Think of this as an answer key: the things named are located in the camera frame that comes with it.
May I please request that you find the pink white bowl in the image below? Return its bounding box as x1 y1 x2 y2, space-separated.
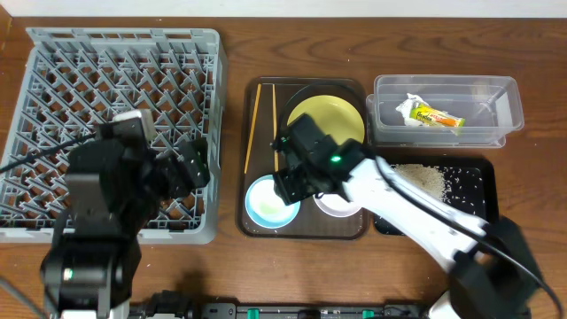
314 194 361 218

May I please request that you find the yellow round plate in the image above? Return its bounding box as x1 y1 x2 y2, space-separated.
287 95 365 145

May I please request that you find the wooden chopstick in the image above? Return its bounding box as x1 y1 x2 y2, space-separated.
244 83 262 174
271 84 279 172

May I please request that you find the white tissue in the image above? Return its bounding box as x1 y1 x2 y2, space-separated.
395 93 424 127

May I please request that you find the green snack wrapper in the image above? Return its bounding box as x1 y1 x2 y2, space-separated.
409 102 466 135

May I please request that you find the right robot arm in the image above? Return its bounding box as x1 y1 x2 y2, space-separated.
272 114 564 319

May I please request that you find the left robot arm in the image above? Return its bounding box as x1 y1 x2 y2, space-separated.
41 138 210 318

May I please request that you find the dark brown serving tray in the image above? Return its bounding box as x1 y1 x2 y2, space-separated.
237 77 369 240

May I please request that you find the light blue bowl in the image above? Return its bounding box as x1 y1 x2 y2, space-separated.
245 175 300 230

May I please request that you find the clear plastic container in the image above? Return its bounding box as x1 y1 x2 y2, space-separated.
367 74 524 148

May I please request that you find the grey plastic dish rack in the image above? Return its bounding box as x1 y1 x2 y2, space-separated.
1 28 227 245

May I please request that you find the black rectangular tray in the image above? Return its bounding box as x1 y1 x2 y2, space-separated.
386 154 499 223

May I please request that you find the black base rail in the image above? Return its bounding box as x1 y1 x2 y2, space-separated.
128 291 424 319

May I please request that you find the left black cable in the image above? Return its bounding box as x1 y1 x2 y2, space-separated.
0 132 97 174

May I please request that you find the black cable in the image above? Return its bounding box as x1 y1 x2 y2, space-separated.
0 132 97 174
276 82 566 319

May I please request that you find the right black cable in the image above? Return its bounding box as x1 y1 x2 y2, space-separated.
276 82 566 319

